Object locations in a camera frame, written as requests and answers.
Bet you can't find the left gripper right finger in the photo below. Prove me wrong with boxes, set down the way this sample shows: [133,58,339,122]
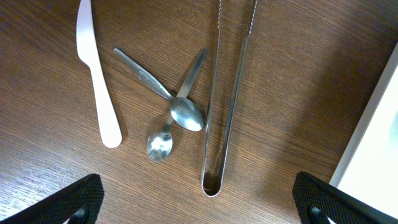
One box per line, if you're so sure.
[292,172,397,224]

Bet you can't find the small steel teaspoon lower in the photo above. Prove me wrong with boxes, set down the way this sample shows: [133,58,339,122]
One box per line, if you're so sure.
[146,47,208,162]

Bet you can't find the white cutlery tray organizer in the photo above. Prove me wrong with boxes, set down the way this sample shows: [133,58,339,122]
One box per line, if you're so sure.
[330,50,397,218]

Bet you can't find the small steel teaspoon upper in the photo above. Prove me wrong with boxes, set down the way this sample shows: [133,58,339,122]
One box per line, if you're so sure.
[114,48,208,131]

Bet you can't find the small steel teaspoon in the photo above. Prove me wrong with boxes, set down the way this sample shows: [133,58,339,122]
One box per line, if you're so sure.
[114,48,208,131]
[146,47,208,162]

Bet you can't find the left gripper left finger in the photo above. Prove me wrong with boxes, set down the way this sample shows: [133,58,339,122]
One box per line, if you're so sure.
[1,174,104,223]

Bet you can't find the long metal tongs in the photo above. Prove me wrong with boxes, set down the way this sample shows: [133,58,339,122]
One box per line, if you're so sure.
[200,0,259,198]

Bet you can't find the white plastic knife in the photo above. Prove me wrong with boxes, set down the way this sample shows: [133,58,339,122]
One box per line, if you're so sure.
[76,0,122,148]

